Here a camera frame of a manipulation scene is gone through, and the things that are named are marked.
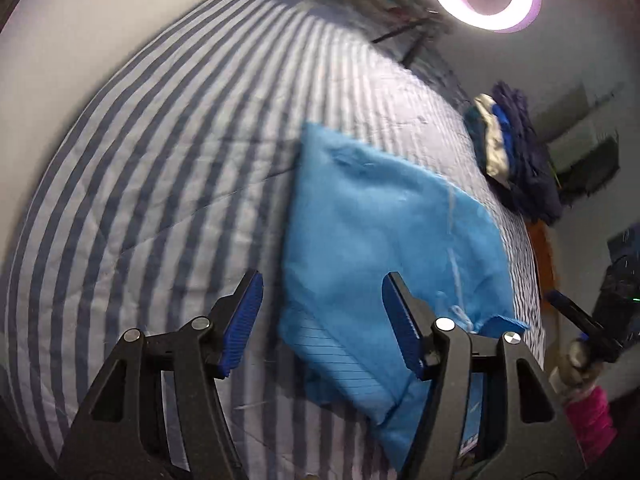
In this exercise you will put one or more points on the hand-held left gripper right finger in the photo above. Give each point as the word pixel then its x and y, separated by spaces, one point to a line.
pixel 402 325

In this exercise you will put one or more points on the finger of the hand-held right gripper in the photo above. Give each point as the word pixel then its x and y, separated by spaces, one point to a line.
pixel 570 311

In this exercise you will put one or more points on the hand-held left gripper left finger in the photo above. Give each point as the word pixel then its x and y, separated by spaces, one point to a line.
pixel 245 325

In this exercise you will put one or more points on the light blue garment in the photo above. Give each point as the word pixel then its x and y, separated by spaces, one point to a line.
pixel 375 235

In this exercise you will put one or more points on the person's right forearm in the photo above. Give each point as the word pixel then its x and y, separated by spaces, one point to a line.
pixel 590 420

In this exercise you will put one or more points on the pile of dark blue clothes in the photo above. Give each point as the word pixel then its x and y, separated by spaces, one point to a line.
pixel 530 170

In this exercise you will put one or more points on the person's right hand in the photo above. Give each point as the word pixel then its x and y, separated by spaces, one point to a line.
pixel 575 367

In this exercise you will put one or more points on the blue white striped bed blanket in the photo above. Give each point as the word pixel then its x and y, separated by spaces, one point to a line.
pixel 150 185

